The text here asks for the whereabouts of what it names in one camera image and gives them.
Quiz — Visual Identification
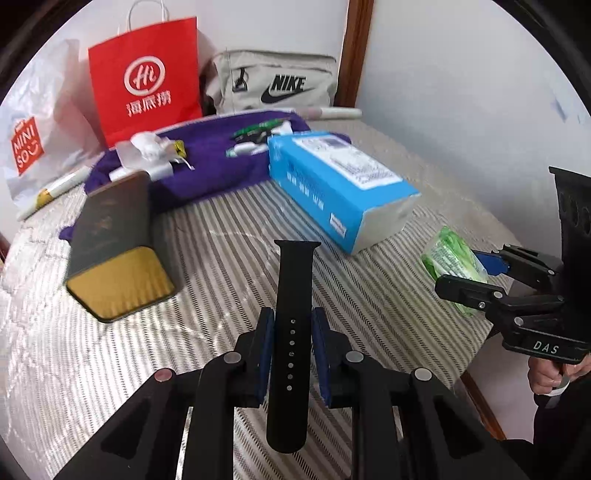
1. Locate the green wet wipes pack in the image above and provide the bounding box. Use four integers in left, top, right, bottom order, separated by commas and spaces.
420, 225, 491, 317

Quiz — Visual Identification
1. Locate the black watch strap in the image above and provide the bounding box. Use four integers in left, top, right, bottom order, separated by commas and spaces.
265, 239, 323, 455

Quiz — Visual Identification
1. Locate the green lanyard strap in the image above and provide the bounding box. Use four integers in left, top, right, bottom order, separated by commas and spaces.
230, 118, 284, 145

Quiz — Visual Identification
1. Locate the yellow black pouch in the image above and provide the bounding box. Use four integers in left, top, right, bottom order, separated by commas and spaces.
173, 140, 187, 159

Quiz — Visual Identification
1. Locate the white foam block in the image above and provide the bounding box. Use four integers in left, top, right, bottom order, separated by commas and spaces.
109, 140, 176, 182

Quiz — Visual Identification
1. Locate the right hand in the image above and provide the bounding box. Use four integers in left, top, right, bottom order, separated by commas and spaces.
528, 355, 591, 395

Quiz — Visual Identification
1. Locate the blue tissue box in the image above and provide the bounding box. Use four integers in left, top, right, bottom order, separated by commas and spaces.
269, 132, 420, 254

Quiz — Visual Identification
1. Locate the dark green tea tin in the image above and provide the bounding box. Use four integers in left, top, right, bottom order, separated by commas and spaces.
64, 171, 176, 323

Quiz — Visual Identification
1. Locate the purple towel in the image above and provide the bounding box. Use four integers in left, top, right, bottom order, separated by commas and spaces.
59, 110, 310, 244

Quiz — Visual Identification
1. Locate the rolled white poster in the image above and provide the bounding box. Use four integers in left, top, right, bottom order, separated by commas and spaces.
16, 107, 363, 221

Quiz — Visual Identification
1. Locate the grey Nike bag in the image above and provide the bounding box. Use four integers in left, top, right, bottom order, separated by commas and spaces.
204, 50, 338, 114

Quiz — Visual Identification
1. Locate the red paper shopping bag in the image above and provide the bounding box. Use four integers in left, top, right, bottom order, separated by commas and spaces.
88, 1, 202, 147

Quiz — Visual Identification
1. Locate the white Miniso plastic bag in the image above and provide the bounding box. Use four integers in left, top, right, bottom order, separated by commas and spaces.
1, 40, 102, 211

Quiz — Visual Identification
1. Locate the brown wooden door frame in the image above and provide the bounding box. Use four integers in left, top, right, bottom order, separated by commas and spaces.
335, 0, 374, 107

